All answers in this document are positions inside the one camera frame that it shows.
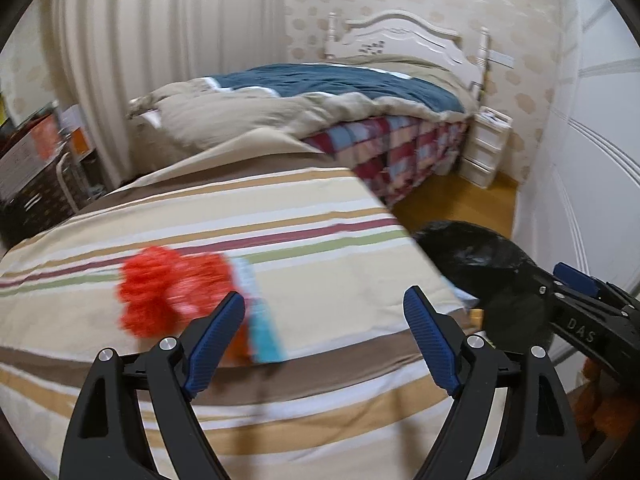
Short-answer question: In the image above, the black trash bag bin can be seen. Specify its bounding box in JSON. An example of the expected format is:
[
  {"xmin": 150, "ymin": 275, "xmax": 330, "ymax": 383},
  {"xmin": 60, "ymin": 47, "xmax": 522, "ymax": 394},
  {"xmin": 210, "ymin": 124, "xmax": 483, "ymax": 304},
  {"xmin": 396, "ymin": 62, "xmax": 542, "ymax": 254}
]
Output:
[{"xmin": 413, "ymin": 221, "xmax": 553, "ymax": 353}]

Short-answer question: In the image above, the white wardrobe door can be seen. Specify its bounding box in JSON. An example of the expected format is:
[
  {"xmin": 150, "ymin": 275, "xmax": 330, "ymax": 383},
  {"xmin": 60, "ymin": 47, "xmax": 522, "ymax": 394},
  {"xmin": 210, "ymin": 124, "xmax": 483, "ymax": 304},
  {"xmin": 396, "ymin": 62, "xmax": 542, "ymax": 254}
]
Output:
[{"xmin": 512, "ymin": 0, "xmax": 639, "ymax": 295}]

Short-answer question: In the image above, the red foam net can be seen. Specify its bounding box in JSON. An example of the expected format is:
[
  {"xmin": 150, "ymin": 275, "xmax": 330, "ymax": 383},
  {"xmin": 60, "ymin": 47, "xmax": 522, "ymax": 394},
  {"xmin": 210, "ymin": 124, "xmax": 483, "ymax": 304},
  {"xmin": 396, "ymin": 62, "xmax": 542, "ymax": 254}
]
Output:
[{"xmin": 115, "ymin": 245, "xmax": 237, "ymax": 340}]

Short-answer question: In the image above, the white plastic drawer unit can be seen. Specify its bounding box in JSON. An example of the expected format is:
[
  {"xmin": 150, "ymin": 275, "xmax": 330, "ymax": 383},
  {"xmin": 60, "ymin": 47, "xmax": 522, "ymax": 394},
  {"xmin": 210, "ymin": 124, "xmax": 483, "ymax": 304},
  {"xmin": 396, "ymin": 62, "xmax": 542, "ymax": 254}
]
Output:
[{"xmin": 459, "ymin": 106, "xmax": 512, "ymax": 188}]

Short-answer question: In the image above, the red plastic bag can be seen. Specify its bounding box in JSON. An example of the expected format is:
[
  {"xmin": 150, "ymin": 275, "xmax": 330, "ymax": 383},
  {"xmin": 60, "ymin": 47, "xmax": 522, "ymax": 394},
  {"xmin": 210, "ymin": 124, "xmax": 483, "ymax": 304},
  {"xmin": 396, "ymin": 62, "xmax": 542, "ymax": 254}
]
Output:
[{"xmin": 169, "ymin": 253, "xmax": 254, "ymax": 366}]

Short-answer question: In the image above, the teal white paper tube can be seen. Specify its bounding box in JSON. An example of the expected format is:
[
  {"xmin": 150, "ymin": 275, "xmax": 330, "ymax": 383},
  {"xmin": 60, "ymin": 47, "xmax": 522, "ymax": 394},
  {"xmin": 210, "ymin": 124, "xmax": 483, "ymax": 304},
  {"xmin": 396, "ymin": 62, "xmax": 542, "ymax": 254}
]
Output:
[{"xmin": 231, "ymin": 257, "xmax": 286, "ymax": 364}]

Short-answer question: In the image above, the striped bed sheet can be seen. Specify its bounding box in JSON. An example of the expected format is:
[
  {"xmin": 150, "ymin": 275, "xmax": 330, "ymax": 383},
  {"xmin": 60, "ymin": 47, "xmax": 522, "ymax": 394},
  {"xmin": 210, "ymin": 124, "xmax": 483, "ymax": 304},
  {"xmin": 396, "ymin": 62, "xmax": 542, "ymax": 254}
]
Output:
[{"xmin": 0, "ymin": 127, "xmax": 507, "ymax": 480}]

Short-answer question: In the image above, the plaid bed sheet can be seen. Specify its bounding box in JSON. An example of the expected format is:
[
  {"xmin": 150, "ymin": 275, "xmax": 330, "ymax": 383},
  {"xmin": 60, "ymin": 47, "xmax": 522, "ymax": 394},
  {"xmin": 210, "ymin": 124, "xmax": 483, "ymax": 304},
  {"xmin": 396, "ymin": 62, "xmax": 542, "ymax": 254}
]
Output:
[{"xmin": 303, "ymin": 116, "xmax": 469, "ymax": 207}]

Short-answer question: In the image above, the black cart with boxes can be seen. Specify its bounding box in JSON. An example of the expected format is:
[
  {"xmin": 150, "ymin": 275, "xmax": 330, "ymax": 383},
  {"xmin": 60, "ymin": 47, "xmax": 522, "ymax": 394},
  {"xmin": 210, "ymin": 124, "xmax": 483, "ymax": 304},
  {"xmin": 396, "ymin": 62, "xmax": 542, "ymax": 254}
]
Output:
[{"xmin": 1, "ymin": 101, "xmax": 106, "ymax": 250}]

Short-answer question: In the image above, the white wooden headboard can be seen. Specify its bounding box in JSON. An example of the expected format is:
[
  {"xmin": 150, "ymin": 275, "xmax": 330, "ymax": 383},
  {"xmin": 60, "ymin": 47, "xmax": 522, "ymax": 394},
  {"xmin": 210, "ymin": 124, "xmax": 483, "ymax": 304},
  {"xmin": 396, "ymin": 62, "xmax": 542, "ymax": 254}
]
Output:
[{"xmin": 324, "ymin": 10, "xmax": 490, "ymax": 100}]

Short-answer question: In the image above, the beige and blue duvet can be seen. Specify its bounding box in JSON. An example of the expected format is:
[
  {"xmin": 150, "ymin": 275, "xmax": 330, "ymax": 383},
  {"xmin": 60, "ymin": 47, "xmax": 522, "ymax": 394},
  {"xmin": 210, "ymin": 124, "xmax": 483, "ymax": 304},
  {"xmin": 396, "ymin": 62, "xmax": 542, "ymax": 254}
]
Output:
[{"xmin": 127, "ymin": 54, "xmax": 477, "ymax": 158}]

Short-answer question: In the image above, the beige curtain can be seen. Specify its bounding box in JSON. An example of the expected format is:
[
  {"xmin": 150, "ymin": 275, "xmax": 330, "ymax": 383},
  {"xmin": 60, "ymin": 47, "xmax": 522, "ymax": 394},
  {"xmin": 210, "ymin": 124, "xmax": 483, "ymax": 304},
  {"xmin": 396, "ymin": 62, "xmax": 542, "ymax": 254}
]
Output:
[{"xmin": 52, "ymin": 0, "xmax": 286, "ymax": 185}]

